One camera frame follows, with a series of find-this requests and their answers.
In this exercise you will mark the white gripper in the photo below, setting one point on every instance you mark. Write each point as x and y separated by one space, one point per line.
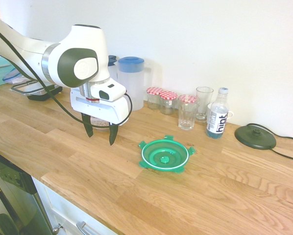
100 110

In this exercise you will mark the green round container lid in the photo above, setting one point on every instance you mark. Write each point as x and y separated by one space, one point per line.
151 159

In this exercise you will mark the clear pitcher light blue lid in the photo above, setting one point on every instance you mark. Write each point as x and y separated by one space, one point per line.
131 85

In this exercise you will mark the clear pitcher dark blue lid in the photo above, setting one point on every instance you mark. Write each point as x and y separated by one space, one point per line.
113 71

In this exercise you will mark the glass jar red checkered lid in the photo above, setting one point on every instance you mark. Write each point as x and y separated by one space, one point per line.
168 102
188 98
154 98

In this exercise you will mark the rectangular container black clip lid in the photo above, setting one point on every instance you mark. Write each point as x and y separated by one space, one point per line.
38 95

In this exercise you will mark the clear plastic bowl with cereal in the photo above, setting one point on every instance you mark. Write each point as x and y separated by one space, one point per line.
100 124

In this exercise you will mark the faceted drinking glass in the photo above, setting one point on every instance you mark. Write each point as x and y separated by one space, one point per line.
187 117

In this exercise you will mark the clear zip bag blue seal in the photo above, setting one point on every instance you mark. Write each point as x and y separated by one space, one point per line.
14 77

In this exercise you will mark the tall smooth drinking glass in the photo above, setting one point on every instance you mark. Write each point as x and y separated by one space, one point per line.
204 102

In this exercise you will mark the round metal cabinet knob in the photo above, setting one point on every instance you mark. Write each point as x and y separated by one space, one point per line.
56 229

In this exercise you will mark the stainless steel dishwasher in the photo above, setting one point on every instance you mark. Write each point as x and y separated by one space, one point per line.
14 195

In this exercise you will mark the white mug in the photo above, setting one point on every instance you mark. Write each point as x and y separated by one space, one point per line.
210 109

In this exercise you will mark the hint water bottle blue drink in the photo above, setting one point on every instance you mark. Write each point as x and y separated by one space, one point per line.
217 117

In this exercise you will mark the dark green chair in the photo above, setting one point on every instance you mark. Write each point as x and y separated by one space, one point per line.
2 216

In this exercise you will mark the black kettle base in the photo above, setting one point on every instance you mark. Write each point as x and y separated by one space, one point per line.
254 139

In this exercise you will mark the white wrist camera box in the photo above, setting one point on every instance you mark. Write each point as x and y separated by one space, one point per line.
112 91

